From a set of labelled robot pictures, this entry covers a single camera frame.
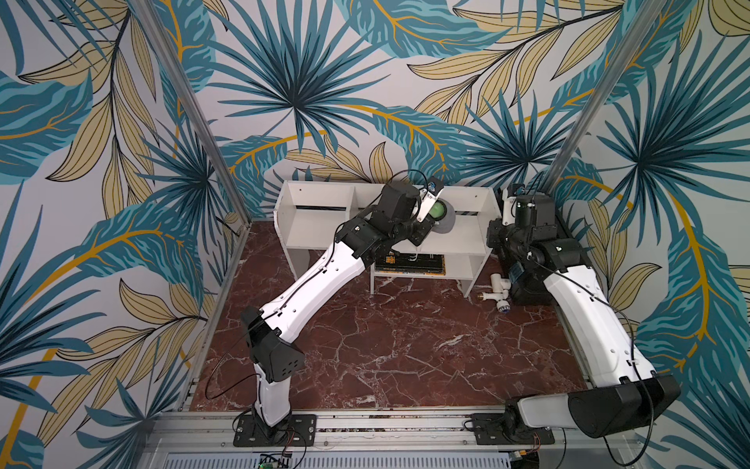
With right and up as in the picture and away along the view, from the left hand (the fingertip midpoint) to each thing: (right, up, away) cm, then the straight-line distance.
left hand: (425, 217), depth 71 cm
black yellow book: (-1, -12, +19) cm, 23 cm away
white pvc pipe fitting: (+29, -22, +27) cm, 46 cm away
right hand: (+19, -1, +4) cm, 20 cm away
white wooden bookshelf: (-31, +3, +15) cm, 35 cm away
